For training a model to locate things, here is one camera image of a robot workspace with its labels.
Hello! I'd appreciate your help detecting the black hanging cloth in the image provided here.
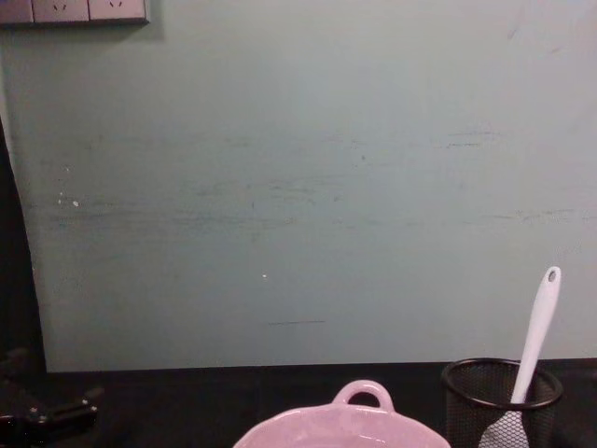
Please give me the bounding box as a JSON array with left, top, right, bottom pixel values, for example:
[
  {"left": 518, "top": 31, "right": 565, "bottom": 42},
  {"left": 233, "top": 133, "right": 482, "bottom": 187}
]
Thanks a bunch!
[{"left": 0, "top": 110, "right": 49, "bottom": 374}]

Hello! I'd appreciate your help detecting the grey wall socket panel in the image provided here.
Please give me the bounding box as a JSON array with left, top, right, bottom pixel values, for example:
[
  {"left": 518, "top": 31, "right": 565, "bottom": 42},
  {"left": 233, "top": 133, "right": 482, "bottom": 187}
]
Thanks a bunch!
[{"left": 0, "top": 0, "right": 152, "bottom": 28}]

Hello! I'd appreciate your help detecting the black table cloth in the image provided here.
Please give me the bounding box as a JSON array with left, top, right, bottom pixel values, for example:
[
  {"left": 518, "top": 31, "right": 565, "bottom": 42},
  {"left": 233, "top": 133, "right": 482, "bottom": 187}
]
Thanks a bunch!
[{"left": 0, "top": 357, "right": 597, "bottom": 448}]

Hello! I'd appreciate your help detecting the pink ceramic bowl with handle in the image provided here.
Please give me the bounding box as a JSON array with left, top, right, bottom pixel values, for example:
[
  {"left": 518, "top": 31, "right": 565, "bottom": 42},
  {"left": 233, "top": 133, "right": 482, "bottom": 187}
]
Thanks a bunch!
[{"left": 232, "top": 379, "right": 452, "bottom": 448}]

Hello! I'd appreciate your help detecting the white silicone spatula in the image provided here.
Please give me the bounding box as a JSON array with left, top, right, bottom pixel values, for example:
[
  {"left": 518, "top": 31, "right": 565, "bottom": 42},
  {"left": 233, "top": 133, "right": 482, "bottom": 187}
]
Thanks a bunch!
[{"left": 479, "top": 266, "right": 562, "bottom": 448}]

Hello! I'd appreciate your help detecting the black mesh pen cup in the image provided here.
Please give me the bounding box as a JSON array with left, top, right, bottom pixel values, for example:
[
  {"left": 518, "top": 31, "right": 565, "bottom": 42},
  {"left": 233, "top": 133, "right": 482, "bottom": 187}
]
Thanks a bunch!
[{"left": 440, "top": 357, "right": 564, "bottom": 448}]

